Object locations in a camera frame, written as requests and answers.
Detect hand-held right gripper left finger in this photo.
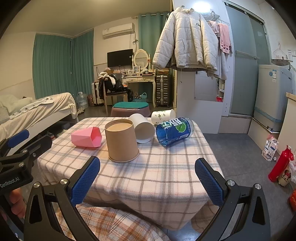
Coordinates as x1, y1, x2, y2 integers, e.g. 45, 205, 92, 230
23, 156, 101, 241

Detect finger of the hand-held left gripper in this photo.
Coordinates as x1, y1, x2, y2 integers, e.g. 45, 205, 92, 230
13, 135, 53, 168
0, 129, 30, 158

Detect white puffer jacket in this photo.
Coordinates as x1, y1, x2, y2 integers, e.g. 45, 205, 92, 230
152, 7, 219, 71

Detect white hanging garment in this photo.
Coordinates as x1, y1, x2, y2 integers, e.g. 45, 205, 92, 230
205, 50, 229, 79

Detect white air conditioner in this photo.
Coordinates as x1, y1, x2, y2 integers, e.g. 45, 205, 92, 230
102, 22, 135, 39

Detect person's left hand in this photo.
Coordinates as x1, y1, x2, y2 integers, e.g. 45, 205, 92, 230
9, 187, 26, 216

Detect teal basket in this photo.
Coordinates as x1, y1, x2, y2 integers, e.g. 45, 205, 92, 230
133, 92, 148, 103

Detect frosted glass sliding door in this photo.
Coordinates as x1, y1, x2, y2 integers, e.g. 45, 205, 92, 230
223, 2, 272, 117

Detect wooden chair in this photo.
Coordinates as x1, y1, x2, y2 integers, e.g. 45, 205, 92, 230
102, 77, 130, 117

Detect dark ribbed suitcase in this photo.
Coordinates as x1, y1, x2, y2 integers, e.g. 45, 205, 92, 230
155, 75, 173, 108

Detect grey washing machine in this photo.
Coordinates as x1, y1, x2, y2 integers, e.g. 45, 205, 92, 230
253, 64, 293, 133

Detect brown paper cup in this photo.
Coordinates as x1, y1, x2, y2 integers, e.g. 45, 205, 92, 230
105, 119, 139, 163

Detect red bottle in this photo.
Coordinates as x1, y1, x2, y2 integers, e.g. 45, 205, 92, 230
268, 145, 292, 184

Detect white dressing table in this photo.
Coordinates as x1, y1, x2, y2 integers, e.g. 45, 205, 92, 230
121, 74, 157, 108

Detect plaid tablecloth table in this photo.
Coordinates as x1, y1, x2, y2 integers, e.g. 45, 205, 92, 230
37, 117, 228, 234

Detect bed with white bedding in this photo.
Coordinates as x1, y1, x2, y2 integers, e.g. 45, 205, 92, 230
0, 92, 78, 142

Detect green curtain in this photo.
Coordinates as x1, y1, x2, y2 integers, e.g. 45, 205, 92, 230
33, 34, 75, 100
70, 28, 94, 96
138, 11, 172, 70

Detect clear water jug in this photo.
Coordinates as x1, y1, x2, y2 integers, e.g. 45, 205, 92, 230
76, 92, 89, 109

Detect blue labelled plastic cup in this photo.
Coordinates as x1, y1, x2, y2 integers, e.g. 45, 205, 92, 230
156, 116, 195, 147

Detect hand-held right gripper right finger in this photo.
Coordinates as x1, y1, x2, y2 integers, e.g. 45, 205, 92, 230
194, 158, 271, 241

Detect white wardrobe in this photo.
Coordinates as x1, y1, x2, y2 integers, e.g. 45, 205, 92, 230
171, 0, 235, 135

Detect stool with green cushion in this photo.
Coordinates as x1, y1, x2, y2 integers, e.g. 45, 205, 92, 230
110, 101, 150, 118

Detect oval white mirror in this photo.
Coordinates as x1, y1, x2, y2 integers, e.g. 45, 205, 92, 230
134, 49, 151, 70

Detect white packet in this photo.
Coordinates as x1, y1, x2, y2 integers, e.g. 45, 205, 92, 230
261, 135, 279, 162

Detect white paper cup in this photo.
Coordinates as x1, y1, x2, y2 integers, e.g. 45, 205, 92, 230
128, 113, 155, 144

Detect white cup with green print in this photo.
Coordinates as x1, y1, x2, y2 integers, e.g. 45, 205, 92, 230
151, 109, 176, 126

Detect pink towel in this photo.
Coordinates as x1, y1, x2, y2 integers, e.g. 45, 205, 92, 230
218, 22, 232, 54

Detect pink faceted cup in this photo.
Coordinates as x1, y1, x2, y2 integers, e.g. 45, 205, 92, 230
71, 126, 102, 150

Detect pile of clothes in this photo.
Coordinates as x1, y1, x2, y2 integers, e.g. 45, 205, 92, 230
98, 72, 125, 98

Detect black television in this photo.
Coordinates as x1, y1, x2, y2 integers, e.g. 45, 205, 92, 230
107, 49, 134, 68

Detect white suitcase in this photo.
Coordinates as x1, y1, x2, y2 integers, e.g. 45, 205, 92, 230
92, 81, 105, 106

